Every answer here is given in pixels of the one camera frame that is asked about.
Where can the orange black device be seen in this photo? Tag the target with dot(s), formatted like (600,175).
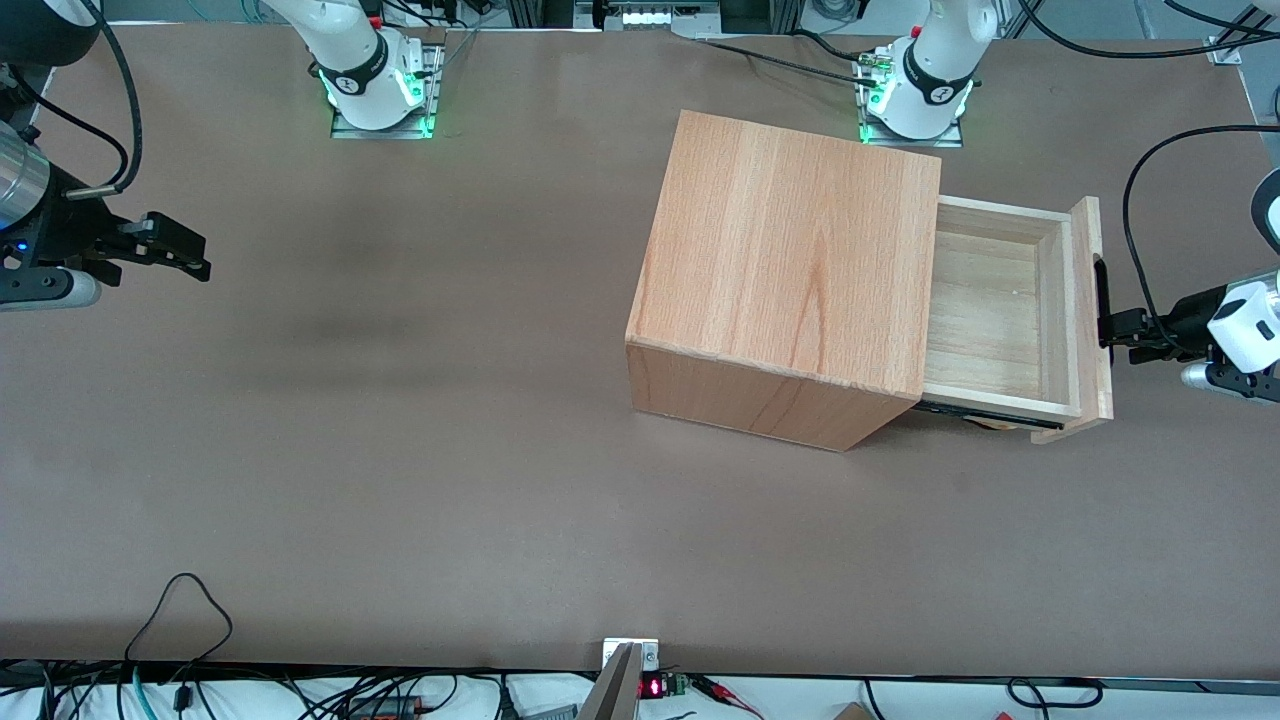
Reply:
(385,711)

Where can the grey metal bracket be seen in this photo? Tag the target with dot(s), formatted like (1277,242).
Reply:
(620,685)

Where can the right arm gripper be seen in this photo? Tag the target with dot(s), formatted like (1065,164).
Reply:
(68,222)

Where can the light wooden drawer cabinet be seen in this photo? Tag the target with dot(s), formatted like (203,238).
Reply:
(790,260)

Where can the light wooden drawer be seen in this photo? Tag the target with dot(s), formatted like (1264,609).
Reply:
(990,320)

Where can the white power strip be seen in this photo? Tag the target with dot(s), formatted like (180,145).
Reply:
(650,17)

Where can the red clip leads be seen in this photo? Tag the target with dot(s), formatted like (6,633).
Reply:
(715,687)

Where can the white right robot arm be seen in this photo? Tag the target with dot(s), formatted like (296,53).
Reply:
(360,70)

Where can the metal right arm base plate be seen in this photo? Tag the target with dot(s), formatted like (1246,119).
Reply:
(432,90)

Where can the orange striped bread roll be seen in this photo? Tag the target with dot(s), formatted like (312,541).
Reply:
(992,425)

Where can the aluminium profile bar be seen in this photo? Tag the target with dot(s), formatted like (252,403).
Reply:
(1225,50)

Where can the red LED display module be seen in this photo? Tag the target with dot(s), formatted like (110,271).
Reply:
(652,687)

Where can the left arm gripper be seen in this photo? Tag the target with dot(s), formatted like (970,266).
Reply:
(1183,318)

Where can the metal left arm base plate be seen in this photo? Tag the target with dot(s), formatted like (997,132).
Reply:
(950,142)

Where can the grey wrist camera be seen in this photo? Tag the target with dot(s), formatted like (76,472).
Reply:
(45,290)
(1215,378)

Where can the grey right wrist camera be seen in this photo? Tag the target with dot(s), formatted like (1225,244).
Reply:
(45,290)

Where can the brown cardboard piece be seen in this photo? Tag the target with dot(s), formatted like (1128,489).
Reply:
(850,713)

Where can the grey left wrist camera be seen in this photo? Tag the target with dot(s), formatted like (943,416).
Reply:
(1215,378)

